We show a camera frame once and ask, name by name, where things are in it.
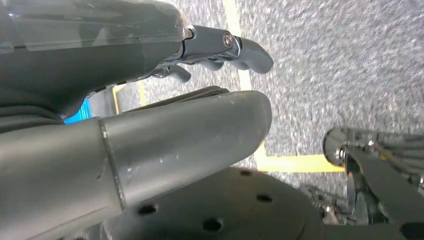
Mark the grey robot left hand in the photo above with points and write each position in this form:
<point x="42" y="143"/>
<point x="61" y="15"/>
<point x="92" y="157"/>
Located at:
<point x="165" y="142"/>

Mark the blue metal shelf rack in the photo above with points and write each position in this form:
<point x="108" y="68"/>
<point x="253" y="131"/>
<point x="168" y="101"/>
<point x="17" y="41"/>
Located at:
<point x="81" y="114"/>

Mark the yellow floor tape outline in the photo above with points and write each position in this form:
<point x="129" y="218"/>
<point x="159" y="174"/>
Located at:
<point x="291" y="164"/>

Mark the ribbed grey left arm sleeve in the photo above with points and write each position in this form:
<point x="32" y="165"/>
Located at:
<point x="26" y="119"/>

